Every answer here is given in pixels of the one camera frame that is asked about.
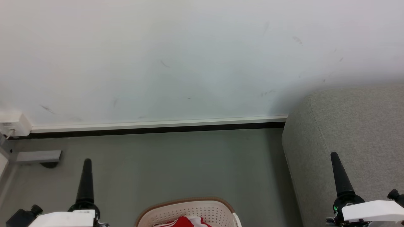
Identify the grey fabric sofa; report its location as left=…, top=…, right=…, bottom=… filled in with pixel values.
left=282, top=84, right=404, bottom=227

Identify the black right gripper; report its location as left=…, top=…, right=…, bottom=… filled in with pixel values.
left=326, top=152, right=369, bottom=227

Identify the grey metal furniture foot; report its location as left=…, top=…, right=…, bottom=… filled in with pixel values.
left=0, top=134, right=62, bottom=169

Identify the beige perforated laundry basket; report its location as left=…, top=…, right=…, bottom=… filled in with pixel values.
left=135, top=197, right=243, bottom=227

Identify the red and white garment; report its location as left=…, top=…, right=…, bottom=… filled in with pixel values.
left=153, top=216, right=212, bottom=227

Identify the white wall baseboard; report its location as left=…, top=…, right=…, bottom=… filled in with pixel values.
left=30, top=115, right=288, bottom=133

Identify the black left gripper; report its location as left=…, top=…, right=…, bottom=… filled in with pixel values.
left=68, top=158, right=110, bottom=227

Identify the white wall socket box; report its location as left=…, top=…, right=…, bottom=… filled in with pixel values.
left=0, top=111, right=32, bottom=139

